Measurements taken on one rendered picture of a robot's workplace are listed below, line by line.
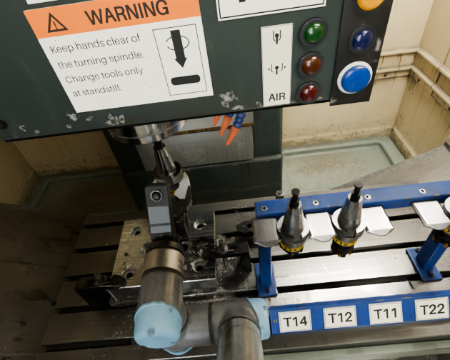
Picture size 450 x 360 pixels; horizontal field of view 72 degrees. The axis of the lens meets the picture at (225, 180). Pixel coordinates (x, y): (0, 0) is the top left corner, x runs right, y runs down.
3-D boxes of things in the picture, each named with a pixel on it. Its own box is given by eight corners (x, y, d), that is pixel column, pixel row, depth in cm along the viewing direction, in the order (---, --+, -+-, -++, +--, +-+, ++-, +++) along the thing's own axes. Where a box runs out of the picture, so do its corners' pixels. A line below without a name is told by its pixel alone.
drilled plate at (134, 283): (218, 287, 84) (215, 278, 81) (115, 297, 86) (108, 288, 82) (216, 220, 101) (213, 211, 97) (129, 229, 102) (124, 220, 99)
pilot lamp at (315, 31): (324, 44, 30) (327, 20, 28) (302, 47, 30) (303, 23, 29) (323, 41, 30) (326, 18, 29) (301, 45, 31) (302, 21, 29)
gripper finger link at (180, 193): (187, 186, 77) (176, 216, 70) (182, 168, 72) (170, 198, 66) (199, 186, 76) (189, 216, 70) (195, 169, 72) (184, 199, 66)
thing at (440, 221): (455, 229, 59) (457, 226, 58) (426, 232, 59) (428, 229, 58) (436, 201, 64) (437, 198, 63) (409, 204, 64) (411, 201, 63)
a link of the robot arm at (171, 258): (136, 268, 54) (181, 263, 54) (140, 246, 57) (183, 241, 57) (148, 288, 59) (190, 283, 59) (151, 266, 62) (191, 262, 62)
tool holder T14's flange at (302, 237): (301, 218, 66) (303, 211, 64) (313, 241, 61) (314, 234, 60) (273, 224, 65) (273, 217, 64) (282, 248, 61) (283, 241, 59)
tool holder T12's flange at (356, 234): (360, 215, 64) (362, 208, 63) (366, 240, 60) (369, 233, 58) (328, 215, 65) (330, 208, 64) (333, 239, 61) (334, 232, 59)
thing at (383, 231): (396, 235, 59) (397, 233, 59) (368, 238, 60) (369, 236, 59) (381, 207, 64) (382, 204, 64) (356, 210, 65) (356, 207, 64)
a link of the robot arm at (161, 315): (141, 352, 52) (123, 336, 46) (149, 290, 60) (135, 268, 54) (186, 348, 52) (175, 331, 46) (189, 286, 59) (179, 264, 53)
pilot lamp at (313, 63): (321, 75, 32) (323, 54, 31) (300, 78, 32) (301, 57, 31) (320, 72, 33) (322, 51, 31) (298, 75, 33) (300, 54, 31)
